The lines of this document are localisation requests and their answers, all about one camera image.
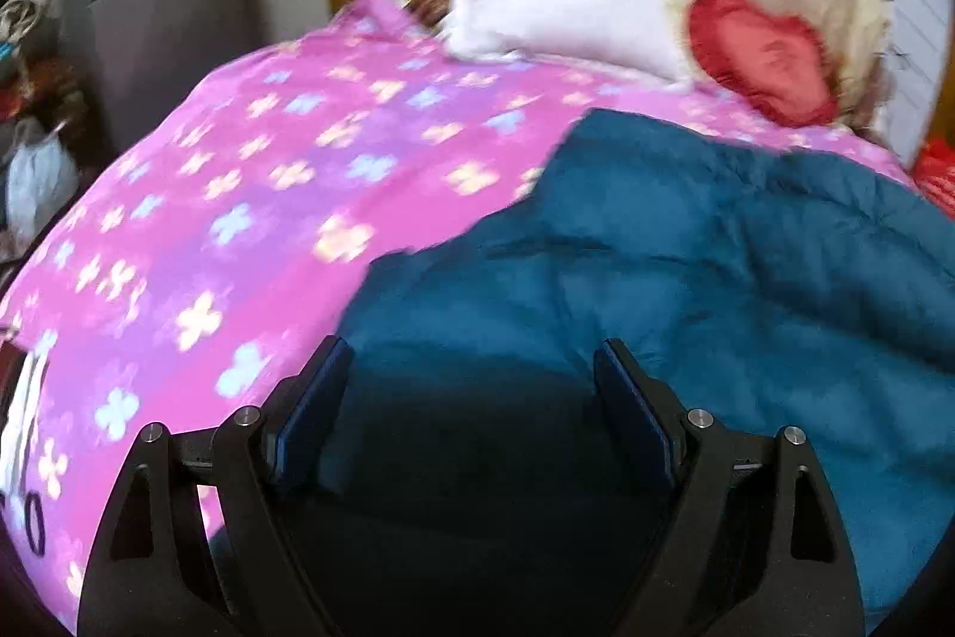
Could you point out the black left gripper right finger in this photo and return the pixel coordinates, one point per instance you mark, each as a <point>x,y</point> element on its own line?
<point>742,532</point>

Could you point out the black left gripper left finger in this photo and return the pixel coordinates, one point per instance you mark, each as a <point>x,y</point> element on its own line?
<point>193,539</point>

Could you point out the teal puffer jacket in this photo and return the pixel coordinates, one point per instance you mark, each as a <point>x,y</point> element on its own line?
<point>471,484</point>

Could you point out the pink floral bed sheet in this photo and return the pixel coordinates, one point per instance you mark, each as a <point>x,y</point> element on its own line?
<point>207,261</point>

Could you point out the white plastic bag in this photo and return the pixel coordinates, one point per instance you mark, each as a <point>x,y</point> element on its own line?
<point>39,179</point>

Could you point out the red shopping bag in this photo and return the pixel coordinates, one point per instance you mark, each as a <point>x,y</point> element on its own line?
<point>934,174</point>

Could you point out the red heart cushion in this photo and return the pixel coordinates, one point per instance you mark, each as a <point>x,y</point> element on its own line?
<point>778,64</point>

